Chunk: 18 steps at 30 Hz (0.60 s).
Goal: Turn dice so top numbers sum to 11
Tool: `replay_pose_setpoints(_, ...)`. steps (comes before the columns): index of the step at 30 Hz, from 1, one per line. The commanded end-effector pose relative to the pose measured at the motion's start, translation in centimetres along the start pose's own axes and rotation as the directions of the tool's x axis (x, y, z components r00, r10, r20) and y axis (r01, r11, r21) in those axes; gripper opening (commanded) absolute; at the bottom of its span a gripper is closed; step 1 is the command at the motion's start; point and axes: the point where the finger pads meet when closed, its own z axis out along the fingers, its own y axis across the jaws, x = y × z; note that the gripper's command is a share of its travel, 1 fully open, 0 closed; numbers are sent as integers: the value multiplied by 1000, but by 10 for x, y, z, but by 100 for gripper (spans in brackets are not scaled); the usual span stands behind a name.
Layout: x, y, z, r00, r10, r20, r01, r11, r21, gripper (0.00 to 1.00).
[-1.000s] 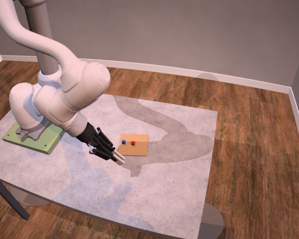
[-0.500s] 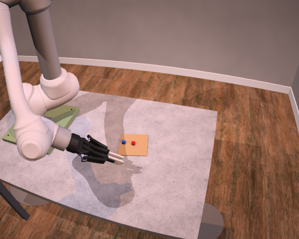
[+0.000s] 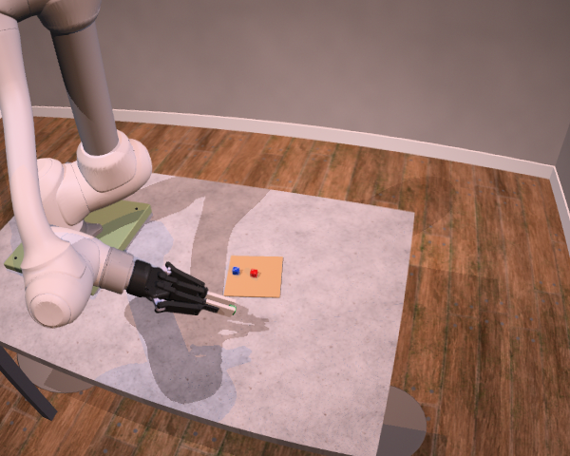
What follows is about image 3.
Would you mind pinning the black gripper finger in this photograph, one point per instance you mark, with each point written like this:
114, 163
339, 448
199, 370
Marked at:
176, 276
192, 306

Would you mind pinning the orange flat mat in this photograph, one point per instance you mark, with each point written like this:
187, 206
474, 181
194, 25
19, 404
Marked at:
266, 284

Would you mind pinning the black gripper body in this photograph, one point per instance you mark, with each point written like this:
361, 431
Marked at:
138, 285

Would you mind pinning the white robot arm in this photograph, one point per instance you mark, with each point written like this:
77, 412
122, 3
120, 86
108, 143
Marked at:
111, 167

